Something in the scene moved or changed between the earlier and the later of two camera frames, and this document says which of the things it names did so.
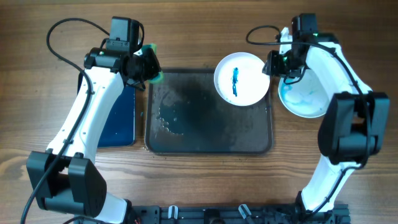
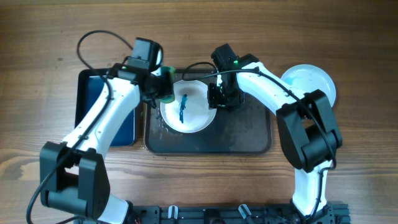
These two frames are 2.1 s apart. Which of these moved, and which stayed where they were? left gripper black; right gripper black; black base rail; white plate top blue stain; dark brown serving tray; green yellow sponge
Moved: left gripper black; white plate top blue stain; green yellow sponge; right gripper black
Stayed: black base rail; dark brown serving tray
